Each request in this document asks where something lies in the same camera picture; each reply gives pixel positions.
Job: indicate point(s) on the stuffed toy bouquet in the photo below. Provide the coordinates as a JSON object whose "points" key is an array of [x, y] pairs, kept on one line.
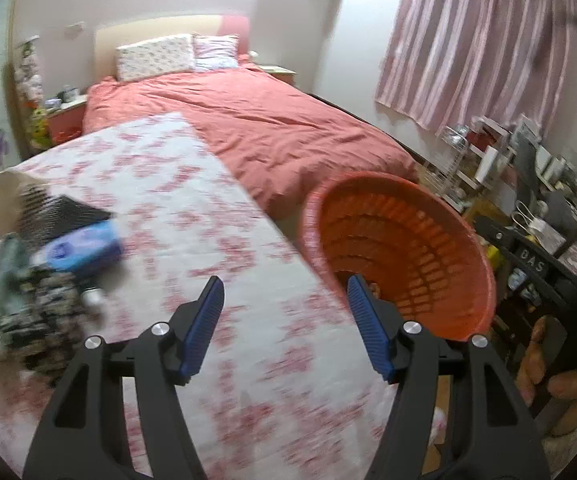
{"points": [[31, 85]]}

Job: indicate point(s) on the red bedside table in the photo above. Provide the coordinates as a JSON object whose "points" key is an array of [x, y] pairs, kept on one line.
{"points": [[63, 122]]}

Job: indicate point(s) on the beige and pink headboard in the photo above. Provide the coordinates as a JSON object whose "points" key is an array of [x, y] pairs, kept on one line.
{"points": [[143, 30]]}

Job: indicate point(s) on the pink striped curtain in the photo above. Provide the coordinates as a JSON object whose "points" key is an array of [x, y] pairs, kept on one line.
{"points": [[458, 50]]}

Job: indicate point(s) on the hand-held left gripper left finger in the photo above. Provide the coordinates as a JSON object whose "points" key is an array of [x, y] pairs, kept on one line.
{"points": [[201, 332]]}

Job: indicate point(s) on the pale wooden bedside table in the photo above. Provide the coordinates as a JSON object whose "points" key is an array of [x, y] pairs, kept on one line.
{"points": [[277, 72]]}

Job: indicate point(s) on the brown cardboard piece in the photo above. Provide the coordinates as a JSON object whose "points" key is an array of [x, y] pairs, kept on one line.
{"points": [[3, 200]]}

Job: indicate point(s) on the white shelf rack with clutter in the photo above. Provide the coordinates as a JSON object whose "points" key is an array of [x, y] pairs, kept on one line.
{"points": [[558, 175]]}

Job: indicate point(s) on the orange plastic laundry basket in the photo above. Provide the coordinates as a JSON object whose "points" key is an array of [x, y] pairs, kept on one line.
{"points": [[418, 240]]}

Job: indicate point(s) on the blue garment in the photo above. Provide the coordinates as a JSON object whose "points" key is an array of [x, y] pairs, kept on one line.
{"points": [[83, 249]]}

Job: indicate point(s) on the white floral pillow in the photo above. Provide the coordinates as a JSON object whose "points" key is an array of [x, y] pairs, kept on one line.
{"points": [[153, 57]]}

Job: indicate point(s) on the pink striped pillow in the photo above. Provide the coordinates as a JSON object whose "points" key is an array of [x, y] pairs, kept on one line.
{"points": [[216, 50]]}

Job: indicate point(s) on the red duvet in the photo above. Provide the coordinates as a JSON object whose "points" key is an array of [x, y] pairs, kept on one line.
{"points": [[278, 120]]}

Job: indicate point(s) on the black and white patterned clothes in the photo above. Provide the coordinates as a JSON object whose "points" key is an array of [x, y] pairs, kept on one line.
{"points": [[43, 305]]}

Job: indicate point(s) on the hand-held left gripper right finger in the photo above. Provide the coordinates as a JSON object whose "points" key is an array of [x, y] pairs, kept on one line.
{"points": [[368, 332]]}

